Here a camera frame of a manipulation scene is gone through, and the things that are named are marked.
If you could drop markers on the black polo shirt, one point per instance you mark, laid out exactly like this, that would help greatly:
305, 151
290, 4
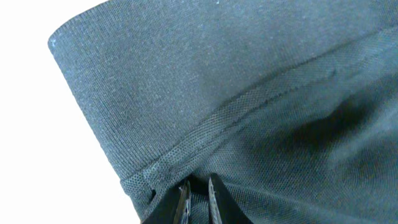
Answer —
292, 103

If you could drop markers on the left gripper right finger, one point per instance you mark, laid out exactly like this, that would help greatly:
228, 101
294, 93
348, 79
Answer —
222, 207

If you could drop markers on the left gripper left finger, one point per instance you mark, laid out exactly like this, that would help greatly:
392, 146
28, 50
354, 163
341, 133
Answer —
174, 208

